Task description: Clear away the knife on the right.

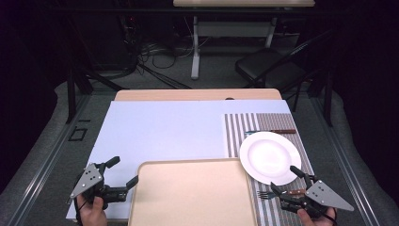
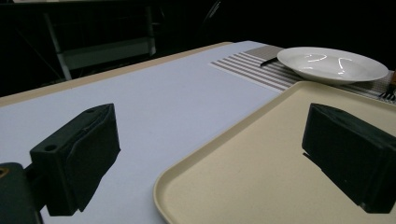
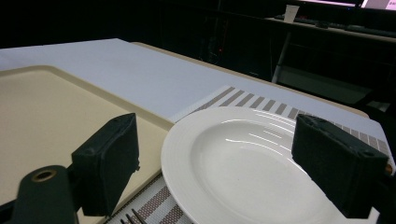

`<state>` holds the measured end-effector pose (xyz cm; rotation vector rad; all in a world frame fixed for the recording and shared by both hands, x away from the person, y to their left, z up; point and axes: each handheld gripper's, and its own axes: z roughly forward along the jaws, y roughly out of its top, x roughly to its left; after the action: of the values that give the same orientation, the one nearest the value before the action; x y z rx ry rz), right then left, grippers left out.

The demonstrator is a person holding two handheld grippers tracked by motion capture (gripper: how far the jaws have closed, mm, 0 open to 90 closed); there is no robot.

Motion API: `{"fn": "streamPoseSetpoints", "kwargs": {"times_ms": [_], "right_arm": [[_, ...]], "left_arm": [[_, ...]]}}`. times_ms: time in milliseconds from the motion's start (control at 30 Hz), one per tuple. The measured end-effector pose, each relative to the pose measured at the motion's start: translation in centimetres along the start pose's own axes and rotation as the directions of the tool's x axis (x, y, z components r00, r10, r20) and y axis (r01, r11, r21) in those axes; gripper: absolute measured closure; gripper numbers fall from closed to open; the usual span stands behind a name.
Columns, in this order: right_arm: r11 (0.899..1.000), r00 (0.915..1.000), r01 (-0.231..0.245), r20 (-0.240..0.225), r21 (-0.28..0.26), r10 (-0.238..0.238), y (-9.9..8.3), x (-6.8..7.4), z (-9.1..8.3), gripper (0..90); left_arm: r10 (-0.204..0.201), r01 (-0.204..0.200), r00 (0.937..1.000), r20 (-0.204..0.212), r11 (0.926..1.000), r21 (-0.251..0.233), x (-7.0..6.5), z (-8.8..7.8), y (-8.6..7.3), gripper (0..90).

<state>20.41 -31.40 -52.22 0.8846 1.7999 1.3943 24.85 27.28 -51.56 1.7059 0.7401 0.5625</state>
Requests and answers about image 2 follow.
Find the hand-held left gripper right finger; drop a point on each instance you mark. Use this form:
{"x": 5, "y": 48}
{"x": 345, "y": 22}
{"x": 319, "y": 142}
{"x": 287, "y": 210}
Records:
{"x": 351, "y": 155}

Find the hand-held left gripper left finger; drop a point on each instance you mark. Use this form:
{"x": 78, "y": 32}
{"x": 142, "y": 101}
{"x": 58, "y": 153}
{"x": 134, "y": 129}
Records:
{"x": 74, "y": 161}

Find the white ceramic plate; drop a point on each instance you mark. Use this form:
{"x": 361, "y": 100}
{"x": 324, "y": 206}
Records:
{"x": 330, "y": 67}

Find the beige plastic tray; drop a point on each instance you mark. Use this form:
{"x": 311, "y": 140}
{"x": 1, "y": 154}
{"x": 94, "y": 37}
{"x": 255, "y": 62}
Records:
{"x": 249, "y": 174}

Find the white table sheet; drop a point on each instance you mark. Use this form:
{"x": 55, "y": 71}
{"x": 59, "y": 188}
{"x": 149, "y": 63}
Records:
{"x": 155, "y": 109}

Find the white-framed desk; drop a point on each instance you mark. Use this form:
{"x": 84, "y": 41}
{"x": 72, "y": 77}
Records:
{"x": 102, "y": 53}

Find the striped grey placemat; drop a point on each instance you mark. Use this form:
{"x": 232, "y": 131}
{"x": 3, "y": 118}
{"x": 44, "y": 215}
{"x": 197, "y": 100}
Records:
{"x": 249, "y": 67}

